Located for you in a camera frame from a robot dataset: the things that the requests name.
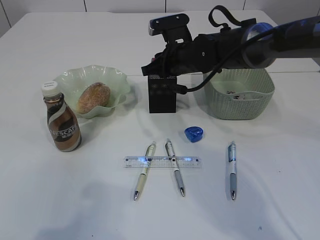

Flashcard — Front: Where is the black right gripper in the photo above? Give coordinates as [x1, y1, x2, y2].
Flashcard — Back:
[141, 33, 248, 77]

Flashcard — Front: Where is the sugared bread roll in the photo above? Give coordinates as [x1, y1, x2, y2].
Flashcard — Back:
[76, 82, 111, 114]

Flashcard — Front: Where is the blue pencil sharpener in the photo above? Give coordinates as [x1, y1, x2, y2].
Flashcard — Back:
[184, 126, 204, 143]

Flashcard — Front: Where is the pink paper ball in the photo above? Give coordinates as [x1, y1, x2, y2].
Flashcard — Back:
[226, 91, 246, 100]

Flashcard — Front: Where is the brown Nescafe coffee bottle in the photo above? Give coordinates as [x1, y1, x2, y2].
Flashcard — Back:
[41, 81, 82, 152]

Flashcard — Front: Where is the blue grey right robot arm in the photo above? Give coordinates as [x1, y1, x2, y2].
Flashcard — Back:
[141, 13, 320, 77]

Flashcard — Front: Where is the black mesh pen holder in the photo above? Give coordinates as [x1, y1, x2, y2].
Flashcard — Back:
[147, 74, 178, 114]

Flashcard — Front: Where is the cream grip pen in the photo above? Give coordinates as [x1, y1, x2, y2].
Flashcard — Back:
[133, 141, 156, 201]

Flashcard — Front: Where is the grey grip pen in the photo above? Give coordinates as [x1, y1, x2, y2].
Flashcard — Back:
[165, 139, 185, 197]

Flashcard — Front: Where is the green woven plastic basket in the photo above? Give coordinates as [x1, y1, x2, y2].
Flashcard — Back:
[203, 69, 275, 121]

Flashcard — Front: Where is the green wavy glass plate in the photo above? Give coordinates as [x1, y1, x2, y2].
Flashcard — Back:
[54, 64, 131, 119]

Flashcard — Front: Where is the blue grip pen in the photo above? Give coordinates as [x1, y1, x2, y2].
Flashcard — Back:
[228, 141, 237, 201]

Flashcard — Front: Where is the clear plastic ruler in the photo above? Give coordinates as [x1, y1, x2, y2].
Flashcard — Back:
[123, 156, 202, 169]

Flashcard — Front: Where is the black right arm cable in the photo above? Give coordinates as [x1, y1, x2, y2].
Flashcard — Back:
[172, 5, 276, 95]

